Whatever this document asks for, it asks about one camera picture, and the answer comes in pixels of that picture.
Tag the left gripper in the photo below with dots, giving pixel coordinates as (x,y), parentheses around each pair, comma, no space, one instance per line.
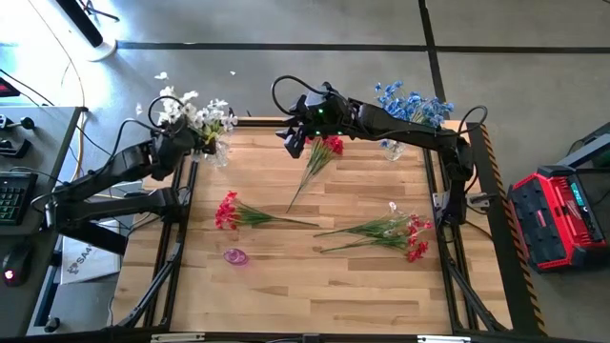
(171,152)

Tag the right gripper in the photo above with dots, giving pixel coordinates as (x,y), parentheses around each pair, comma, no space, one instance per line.
(329,114)

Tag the red flower stem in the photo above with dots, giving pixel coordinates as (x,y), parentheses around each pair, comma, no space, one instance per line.
(329,145)
(226,214)

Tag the blue artificial flower bunch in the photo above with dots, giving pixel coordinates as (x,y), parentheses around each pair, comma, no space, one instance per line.
(433,112)
(395,107)

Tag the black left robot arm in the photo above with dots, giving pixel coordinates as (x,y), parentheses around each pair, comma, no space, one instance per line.
(119,164)

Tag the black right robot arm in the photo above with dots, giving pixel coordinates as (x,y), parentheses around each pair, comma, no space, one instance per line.
(405,126)

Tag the purple glass vase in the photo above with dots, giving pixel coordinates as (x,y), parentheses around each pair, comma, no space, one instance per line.
(236,256)

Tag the black floor tape strip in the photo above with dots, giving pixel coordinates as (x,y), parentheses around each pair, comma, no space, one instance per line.
(429,47)
(286,46)

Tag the white loose blossom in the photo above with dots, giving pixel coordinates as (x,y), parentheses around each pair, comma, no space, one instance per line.
(392,206)

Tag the white base black pole stand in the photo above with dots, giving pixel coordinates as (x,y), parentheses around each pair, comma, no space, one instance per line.
(102,50)

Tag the grey desk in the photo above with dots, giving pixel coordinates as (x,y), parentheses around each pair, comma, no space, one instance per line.
(47,143)

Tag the thin black tripod legs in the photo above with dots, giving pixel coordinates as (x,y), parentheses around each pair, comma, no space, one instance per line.
(95,9)

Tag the black desk gadget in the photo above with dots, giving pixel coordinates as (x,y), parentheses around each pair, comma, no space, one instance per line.
(14,147)

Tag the black backlit keyboard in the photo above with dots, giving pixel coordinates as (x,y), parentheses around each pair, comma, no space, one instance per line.
(14,197)

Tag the red lit black device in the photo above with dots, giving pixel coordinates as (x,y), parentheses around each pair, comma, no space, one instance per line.
(7,88)

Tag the black computer mouse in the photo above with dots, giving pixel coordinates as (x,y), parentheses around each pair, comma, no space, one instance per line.
(15,264)

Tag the black caster wheel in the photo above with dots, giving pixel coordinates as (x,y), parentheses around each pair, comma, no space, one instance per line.
(51,325)

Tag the red black tool case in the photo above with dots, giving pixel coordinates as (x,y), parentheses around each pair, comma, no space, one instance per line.
(553,214)

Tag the grey blue box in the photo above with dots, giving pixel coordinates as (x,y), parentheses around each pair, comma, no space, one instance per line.
(591,147)

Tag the black table edge rail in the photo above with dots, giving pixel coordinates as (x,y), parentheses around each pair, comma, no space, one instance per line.
(238,337)
(257,123)

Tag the black table frame rails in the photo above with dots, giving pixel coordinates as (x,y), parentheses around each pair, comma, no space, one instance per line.
(164,305)
(448,295)

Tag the silver metal bracket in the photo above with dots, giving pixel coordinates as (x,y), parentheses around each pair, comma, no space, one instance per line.
(444,339)
(177,337)

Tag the black base plate hazard stripe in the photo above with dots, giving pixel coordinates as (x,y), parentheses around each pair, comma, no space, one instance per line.
(512,286)

